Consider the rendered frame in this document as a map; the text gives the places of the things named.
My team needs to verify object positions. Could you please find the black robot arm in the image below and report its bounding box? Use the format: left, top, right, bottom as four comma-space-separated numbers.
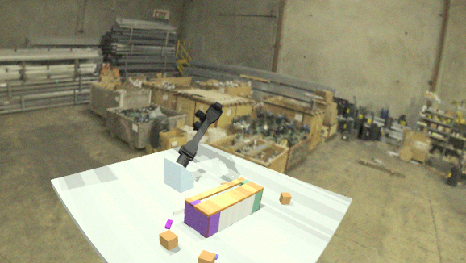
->
176, 102, 223, 168

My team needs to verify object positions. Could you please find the small purple block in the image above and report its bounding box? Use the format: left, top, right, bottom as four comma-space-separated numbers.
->
164, 219, 173, 230

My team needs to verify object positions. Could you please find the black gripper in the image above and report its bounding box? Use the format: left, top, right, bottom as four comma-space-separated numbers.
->
193, 115, 204, 131

